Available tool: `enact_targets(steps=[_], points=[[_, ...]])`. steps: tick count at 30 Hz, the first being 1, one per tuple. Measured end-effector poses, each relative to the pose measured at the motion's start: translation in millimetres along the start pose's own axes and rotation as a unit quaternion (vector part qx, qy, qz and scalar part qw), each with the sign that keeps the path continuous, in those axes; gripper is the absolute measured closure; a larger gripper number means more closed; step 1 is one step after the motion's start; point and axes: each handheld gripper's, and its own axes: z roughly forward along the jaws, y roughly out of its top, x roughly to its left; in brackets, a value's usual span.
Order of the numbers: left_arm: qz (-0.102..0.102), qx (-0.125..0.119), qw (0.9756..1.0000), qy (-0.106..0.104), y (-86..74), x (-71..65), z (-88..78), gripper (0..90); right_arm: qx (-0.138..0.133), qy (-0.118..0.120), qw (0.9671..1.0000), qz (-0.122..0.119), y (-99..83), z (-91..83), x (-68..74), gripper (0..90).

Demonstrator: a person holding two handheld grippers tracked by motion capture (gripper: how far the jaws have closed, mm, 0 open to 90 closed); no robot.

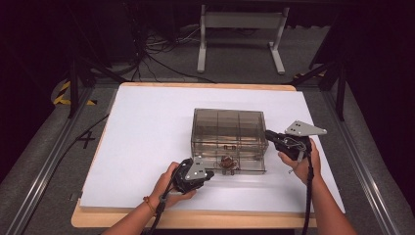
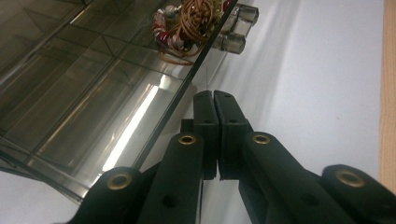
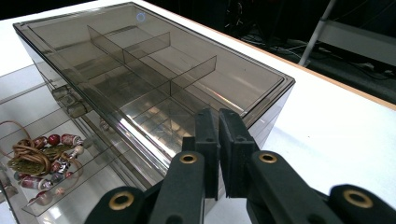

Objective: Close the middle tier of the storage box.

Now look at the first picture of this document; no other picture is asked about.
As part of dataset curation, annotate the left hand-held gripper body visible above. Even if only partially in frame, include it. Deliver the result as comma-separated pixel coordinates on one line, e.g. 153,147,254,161
172,155,210,194

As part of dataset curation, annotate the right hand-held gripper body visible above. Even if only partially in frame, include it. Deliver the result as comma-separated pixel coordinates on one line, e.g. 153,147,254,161
275,120,328,162

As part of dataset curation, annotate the brown bead necklace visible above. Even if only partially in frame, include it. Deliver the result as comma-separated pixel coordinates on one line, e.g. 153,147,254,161
216,155,238,171

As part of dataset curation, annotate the clear grey drawer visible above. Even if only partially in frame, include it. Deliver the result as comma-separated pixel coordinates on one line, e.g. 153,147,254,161
195,152,267,176

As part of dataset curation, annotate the clear grey drawer box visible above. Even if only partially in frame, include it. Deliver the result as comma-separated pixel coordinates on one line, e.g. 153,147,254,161
190,108,270,165

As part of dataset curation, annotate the person's left hand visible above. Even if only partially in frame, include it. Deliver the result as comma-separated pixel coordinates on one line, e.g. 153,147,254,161
150,161,197,210

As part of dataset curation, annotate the person's right hand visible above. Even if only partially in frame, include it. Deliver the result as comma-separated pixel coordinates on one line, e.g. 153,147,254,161
278,138,323,186

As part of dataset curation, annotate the black metal stand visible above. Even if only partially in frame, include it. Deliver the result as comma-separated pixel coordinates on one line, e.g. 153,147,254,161
67,57,128,119
292,60,347,122

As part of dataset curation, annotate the white table cover board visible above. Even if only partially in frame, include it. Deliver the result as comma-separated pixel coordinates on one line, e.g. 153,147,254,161
79,85,346,213

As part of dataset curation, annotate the black tape floor mark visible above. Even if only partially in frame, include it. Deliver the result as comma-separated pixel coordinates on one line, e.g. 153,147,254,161
76,130,98,150

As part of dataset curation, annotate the yellow black hazard tape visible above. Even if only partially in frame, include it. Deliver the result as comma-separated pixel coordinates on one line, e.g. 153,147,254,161
53,80,98,107

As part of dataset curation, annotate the left hand-held gripper black cable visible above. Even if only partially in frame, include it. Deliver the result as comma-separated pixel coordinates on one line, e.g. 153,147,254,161
142,159,194,235

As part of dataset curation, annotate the hand-held gripper black cable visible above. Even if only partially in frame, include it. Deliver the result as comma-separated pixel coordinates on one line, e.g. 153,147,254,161
142,159,194,235
301,153,316,235

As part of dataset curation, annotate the orange wrist bracelet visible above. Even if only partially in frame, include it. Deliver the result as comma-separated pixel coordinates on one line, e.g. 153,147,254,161
142,195,158,216

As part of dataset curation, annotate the aluminium floor rail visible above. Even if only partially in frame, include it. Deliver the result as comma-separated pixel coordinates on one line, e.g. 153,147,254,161
321,90,398,235
4,86,96,235

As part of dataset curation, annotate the right hand-held gripper black cable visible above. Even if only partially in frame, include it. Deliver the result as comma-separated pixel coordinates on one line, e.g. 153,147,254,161
301,153,316,235

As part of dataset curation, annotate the long black floor cable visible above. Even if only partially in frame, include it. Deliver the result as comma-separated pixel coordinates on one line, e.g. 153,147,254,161
53,114,111,165

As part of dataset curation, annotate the white metal desk frame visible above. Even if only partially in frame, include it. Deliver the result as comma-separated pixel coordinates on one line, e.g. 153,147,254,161
196,4,291,75

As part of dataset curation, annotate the black floor cable bundle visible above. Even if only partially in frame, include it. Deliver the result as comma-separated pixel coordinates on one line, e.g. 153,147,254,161
128,27,217,84

